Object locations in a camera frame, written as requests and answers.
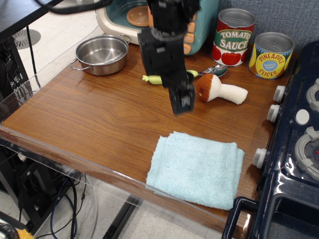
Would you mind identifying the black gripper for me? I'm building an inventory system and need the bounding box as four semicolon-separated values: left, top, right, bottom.
138;28;195;115

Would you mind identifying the spoon with green handle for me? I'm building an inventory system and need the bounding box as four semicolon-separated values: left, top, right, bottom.
142;65;228;85

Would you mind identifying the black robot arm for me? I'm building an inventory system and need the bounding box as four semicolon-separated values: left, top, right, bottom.
138;0;200;115

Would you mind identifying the light blue folded towel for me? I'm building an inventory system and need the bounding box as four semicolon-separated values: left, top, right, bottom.
146;131;245;210

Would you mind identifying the plush mushroom toy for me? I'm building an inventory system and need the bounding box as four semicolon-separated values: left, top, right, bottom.
196;73;248;105

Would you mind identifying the tomato sauce can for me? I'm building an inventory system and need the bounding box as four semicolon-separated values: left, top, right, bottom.
211;8;256;66

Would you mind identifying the white stove knob middle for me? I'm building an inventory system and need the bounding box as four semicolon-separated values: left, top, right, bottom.
267;105;280;123

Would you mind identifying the white stove knob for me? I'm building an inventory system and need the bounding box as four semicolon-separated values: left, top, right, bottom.
267;105;280;123
273;86;286;103
253;148;267;169

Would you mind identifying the stainless steel pot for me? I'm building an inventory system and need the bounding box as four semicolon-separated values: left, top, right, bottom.
70;35;131;76

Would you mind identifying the white stove knob rear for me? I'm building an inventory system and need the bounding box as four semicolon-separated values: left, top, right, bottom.
273;86;286;103

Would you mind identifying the white stove knob front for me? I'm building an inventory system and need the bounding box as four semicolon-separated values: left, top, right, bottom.
253;148;267;169

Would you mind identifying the pineapple slices can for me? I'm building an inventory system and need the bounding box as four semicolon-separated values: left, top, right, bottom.
249;32;295;80

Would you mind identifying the toy microwave teal and cream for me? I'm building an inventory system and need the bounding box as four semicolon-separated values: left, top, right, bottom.
96;0;219;55

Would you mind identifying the dark blue toy stove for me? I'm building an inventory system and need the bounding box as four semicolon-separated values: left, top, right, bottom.
222;41;319;239

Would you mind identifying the blue cable on floor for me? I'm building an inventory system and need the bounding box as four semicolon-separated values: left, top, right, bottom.
49;174;78;239

